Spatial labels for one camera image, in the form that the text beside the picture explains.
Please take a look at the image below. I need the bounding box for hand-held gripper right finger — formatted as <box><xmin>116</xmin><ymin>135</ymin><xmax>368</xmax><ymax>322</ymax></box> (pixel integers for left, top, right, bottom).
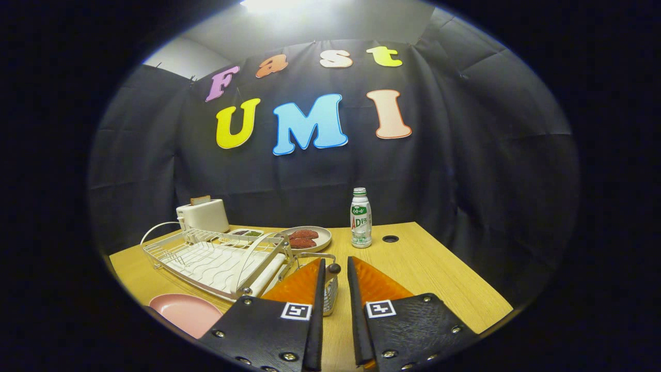
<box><xmin>347</xmin><ymin>256</ymin><xmax>478</xmax><ymax>371</ymax></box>

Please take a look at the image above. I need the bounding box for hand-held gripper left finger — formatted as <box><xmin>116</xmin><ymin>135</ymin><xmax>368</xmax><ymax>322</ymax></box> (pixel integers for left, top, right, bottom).
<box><xmin>199</xmin><ymin>258</ymin><xmax>327</xmax><ymax>372</ymax></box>

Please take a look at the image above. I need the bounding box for metal wire basket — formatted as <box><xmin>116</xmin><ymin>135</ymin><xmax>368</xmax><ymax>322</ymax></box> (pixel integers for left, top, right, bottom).
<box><xmin>294</xmin><ymin>252</ymin><xmax>340</xmax><ymax>317</ymax></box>

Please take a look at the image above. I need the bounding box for white wire dish rack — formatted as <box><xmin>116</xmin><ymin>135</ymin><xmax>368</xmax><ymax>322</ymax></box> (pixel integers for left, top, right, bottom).
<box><xmin>140</xmin><ymin>221</ymin><xmax>295</xmax><ymax>302</ymax></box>

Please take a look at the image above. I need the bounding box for pink plate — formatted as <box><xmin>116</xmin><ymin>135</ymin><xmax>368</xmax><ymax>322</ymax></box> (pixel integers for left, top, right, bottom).
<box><xmin>149</xmin><ymin>293</ymin><xmax>224</xmax><ymax>339</ymax></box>

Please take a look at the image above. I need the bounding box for white round plate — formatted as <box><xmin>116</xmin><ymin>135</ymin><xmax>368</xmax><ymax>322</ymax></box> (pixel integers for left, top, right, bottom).
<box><xmin>276</xmin><ymin>226</ymin><xmax>333</xmax><ymax>253</ymax></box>

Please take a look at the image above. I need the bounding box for white drink bottle green label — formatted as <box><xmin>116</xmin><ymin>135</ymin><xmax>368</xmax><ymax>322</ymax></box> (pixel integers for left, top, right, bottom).
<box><xmin>350</xmin><ymin>187</ymin><xmax>373</xmax><ymax>249</ymax></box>

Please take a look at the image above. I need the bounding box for white divided tray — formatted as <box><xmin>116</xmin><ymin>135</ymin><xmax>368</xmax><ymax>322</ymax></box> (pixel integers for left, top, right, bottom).
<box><xmin>227</xmin><ymin>228</ymin><xmax>265</xmax><ymax>243</ymax></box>

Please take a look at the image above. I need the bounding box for white toaster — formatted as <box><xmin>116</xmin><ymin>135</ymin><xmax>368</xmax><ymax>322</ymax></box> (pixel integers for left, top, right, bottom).
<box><xmin>176</xmin><ymin>199</ymin><xmax>230</xmax><ymax>234</ymax></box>

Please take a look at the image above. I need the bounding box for black backdrop cloth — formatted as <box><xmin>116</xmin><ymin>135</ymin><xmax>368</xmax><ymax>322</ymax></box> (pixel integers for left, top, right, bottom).
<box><xmin>87</xmin><ymin>10</ymin><xmax>581</xmax><ymax>311</ymax></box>

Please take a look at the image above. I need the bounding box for bright ceiling light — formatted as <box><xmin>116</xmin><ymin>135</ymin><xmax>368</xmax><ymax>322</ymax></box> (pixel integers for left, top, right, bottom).
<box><xmin>240</xmin><ymin>0</ymin><xmax>331</xmax><ymax>16</ymax></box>

